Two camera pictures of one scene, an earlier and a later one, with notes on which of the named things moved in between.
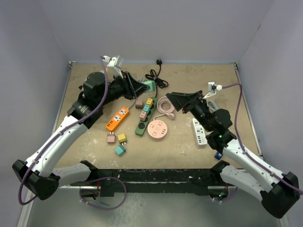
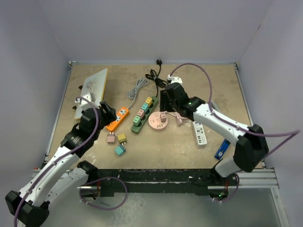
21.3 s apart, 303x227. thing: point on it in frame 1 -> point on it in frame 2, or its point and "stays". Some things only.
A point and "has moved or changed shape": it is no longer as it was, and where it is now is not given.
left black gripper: [132, 88] -> [109, 116]
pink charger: [143, 116] has moved or changed shape
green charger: [152, 84] -> [137, 120]
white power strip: [200, 133] stays
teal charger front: [120, 150] stays
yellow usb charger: [149, 101] stays
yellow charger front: [122, 139] stays
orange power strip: [118, 118] stays
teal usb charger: [147, 108] has moved or changed shape
